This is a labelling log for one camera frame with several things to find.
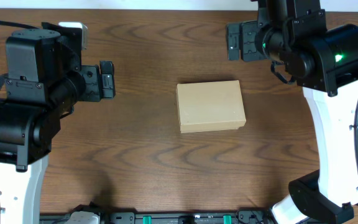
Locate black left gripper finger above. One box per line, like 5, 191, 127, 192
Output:
80, 65, 102, 102
100, 61, 116, 99

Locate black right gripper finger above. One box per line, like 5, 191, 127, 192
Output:
226, 22, 240, 60
240, 21, 267, 62

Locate cardboard box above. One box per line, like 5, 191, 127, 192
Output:
177, 80, 246, 134

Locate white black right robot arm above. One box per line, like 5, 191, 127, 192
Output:
226, 0, 358, 223

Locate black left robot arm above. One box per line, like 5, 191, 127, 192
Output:
0, 22, 116, 223

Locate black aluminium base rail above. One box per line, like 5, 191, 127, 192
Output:
39, 202, 274, 224

